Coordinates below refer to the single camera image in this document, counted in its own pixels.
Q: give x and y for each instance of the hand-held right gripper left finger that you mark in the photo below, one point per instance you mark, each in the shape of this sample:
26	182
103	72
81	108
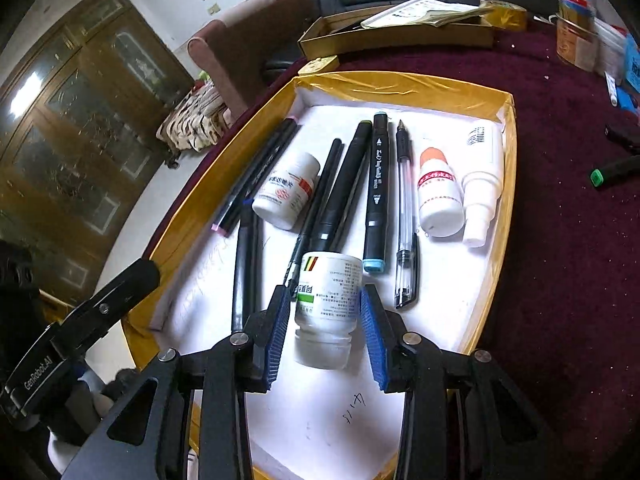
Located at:
279	340

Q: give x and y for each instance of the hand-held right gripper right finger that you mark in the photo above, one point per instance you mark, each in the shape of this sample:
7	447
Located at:
372	340

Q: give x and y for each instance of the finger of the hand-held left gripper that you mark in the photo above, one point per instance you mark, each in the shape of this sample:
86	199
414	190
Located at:
110	300

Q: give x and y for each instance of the white bottle green label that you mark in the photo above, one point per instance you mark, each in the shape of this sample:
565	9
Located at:
327	305

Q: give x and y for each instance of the grey-tip black pen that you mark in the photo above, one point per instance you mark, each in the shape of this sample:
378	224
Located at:
245	270

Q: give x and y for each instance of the clear gel pen black grip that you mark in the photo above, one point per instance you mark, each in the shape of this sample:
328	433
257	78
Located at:
406	220

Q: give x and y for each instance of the black marker teal cap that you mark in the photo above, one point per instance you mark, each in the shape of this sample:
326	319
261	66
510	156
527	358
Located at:
376	195

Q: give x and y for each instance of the white medicine bottle red label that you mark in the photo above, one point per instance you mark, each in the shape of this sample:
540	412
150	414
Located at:
285	192

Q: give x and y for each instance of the dark green pen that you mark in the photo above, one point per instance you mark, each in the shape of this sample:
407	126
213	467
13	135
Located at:
320	195

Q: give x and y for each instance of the white bottle orange cap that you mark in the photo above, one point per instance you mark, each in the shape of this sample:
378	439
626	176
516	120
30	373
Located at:
440	200

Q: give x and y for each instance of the black marker yellow cap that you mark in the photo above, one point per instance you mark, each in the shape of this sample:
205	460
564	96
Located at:
345	185

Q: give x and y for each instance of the black marker pink cap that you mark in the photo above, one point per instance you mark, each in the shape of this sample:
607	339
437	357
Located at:
250	180

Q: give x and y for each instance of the white spray bottle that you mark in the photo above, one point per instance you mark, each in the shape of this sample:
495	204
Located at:
480	205

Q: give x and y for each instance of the gold cardboard box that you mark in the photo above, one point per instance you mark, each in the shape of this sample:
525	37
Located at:
400	87

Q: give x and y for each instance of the wooden glass cabinet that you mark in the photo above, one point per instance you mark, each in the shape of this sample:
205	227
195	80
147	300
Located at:
75	135

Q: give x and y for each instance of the printed cloth bag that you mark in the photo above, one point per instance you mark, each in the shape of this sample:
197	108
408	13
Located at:
195	120

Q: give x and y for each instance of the brown armchair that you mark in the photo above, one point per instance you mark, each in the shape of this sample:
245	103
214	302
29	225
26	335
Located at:
245	45

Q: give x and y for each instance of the black marker green end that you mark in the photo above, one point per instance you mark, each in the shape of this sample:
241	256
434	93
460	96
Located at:
615	172

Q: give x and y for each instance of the brown cardboard box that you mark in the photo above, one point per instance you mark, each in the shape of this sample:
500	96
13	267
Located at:
400	42

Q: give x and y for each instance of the folded papers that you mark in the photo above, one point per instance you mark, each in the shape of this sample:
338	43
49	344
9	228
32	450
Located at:
425	12

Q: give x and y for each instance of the yellow tape roll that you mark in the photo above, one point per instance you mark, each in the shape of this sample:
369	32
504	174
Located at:
505	15

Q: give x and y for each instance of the clear jar red label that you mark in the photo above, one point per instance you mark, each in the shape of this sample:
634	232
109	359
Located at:
575	45

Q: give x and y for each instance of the white plastic bottle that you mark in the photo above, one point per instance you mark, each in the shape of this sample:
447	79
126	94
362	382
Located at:
610	45

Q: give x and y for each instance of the toothpick jar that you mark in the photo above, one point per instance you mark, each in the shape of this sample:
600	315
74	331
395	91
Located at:
575	5

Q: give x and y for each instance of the small wall sticker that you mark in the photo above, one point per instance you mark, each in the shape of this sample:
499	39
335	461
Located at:
214	8

